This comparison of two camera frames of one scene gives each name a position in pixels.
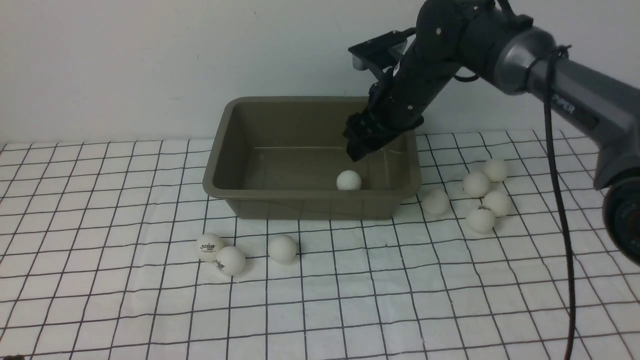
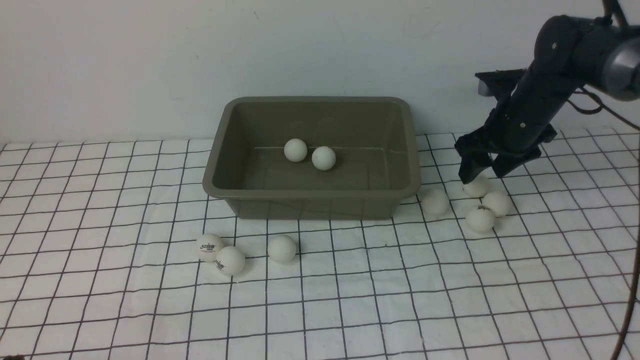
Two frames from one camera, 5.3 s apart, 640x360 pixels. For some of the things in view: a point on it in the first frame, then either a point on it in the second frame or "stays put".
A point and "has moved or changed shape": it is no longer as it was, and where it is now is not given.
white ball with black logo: [230, 260] stays put
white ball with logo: [480, 220] stays put
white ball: [475, 184] stays put
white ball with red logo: [208, 246] stays put
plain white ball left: [282, 249] stays put
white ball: [348, 180] → [295, 150]
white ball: [494, 170] has moved or changed shape
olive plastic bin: [280, 158] stays put
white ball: [435, 201] stays put
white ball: [499, 202] stays put
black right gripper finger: [383, 138] → [505, 162]
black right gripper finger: [360, 132] → [474, 149]
